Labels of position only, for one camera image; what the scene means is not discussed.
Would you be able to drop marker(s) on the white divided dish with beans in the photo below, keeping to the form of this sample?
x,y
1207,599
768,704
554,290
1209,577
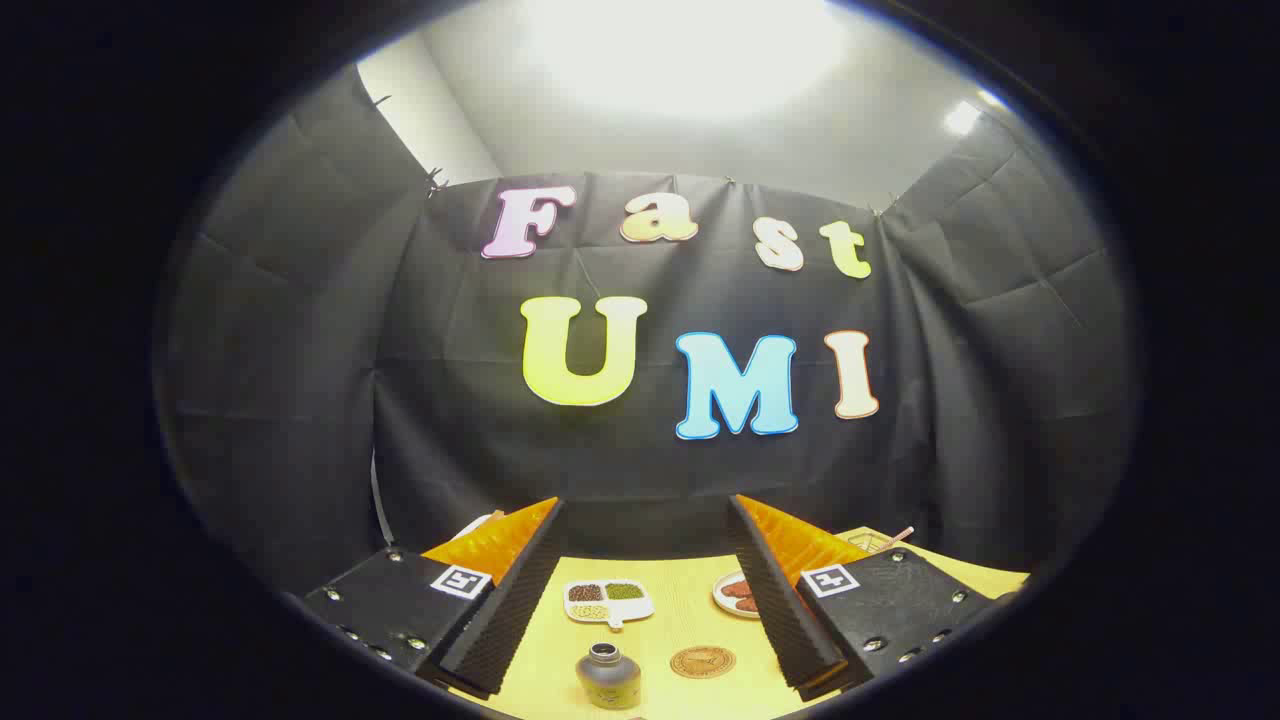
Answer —
x,y
608,602

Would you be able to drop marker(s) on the white box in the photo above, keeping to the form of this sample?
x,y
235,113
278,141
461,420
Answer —
x,y
476,525

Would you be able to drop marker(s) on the white oval plate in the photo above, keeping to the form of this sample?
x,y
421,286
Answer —
x,y
724,595

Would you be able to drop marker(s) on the brown dried snack piece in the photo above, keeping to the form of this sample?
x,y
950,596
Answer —
x,y
747,605
738,589

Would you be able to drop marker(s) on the light wooden table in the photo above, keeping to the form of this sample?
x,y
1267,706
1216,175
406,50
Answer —
x,y
685,625

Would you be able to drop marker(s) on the silver bottle with green label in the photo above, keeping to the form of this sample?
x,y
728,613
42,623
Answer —
x,y
608,682

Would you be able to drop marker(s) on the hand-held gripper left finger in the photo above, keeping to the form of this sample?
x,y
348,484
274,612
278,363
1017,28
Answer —
x,y
510,610

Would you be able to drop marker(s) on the pink striped straw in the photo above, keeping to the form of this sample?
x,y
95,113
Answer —
x,y
897,536

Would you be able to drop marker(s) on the round cork coaster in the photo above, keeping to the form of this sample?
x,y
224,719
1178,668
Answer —
x,y
703,662

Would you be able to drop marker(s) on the black backdrop cloth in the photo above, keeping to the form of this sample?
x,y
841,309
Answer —
x,y
450,400

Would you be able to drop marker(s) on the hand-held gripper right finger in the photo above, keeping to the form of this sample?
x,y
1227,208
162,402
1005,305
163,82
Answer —
x,y
780,610

